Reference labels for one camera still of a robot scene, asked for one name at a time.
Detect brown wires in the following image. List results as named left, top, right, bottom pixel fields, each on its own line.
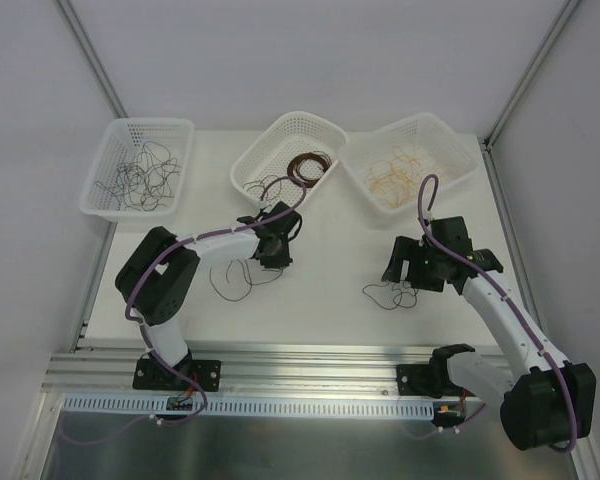
left=242, top=174, right=306, bottom=204

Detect orange wires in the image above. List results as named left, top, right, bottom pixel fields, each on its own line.
left=363, top=144, right=454, bottom=211

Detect black thin wire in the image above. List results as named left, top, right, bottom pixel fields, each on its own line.
left=93, top=142, right=181, bottom=211

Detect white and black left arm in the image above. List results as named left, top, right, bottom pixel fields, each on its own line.
left=114, top=201, right=303, bottom=390

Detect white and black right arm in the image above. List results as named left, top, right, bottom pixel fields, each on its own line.
left=382, top=216, right=597, bottom=452

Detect white basket right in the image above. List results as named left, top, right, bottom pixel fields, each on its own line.
left=337, top=112, right=478, bottom=227

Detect white basket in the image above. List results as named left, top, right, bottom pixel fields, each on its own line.
left=337, top=112, right=478, bottom=227
left=79, top=117, right=195, bottom=225
left=229, top=111, right=348, bottom=205

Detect white basket middle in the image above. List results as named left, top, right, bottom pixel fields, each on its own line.
left=229, top=111, right=348, bottom=205

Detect small connector board right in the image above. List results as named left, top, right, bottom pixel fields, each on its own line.
left=437, top=403, right=466, bottom=418

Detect white basket left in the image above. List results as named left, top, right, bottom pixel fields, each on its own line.
left=79, top=117, right=195, bottom=225

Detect small green circuit board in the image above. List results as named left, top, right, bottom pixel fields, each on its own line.
left=166, top=397, right=195, bottom=411

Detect brown wire coil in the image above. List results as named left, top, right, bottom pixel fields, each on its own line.
left=285, top=152, right=333, bottom=189

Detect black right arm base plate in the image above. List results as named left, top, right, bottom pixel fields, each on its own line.
left=395, top=364, right=463, bottom=399

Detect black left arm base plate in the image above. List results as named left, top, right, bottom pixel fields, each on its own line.
left=132, top=356, right=222, bottom=392

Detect white slotted cable duct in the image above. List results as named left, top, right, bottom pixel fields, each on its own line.
left=62, top=397, right=437, bottom=420

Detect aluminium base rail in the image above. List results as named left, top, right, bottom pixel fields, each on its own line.
left=42, top=340, right=433, bottom=399

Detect aluminium frame post right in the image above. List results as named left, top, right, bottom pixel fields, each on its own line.
left=484, top=0, right=583, bottom=151

